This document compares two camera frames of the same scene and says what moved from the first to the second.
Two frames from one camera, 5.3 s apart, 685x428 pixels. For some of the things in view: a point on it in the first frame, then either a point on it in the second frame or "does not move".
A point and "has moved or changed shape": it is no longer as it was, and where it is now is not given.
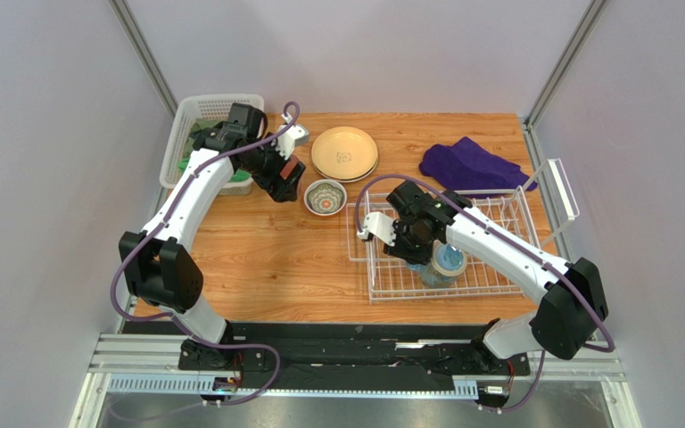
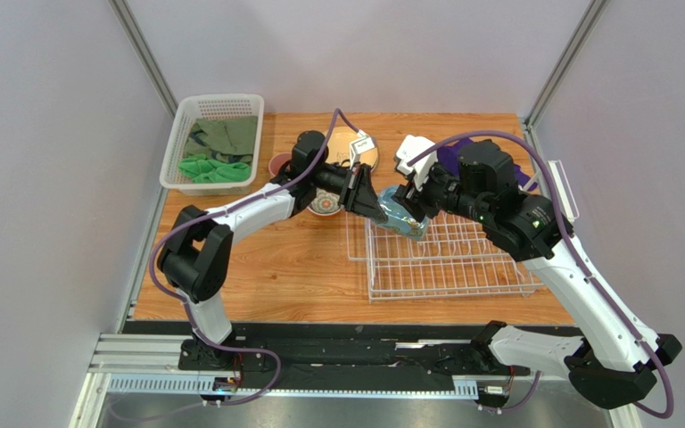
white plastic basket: (200, 107) does not move
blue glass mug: (446, 264) has moved or changed shape
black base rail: (289, 355) does not move
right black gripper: (409, 245) → (413, 195)
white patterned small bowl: (325, 197) does not move
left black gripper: (281, 190) → (358, 194)
